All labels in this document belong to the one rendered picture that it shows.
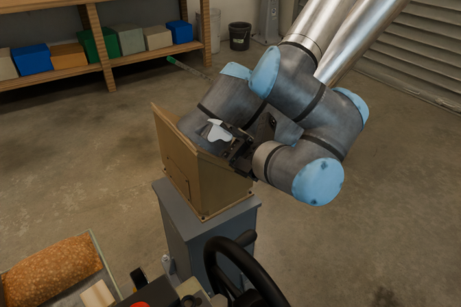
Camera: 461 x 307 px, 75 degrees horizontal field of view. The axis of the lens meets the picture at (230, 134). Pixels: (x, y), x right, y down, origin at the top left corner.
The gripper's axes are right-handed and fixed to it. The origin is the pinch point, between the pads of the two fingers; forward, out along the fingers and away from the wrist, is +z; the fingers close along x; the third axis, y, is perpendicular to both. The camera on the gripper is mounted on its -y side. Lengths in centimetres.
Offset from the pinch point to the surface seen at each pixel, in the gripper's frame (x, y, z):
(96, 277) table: -14.8, 37.8, -21.3
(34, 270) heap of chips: -23, 42, -19
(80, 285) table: -16.1, 40.0, -21.3
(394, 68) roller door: 159, -191, 103
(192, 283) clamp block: -9.9, 27.2, -35.3
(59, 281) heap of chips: -19.0, 41.0, -20.7
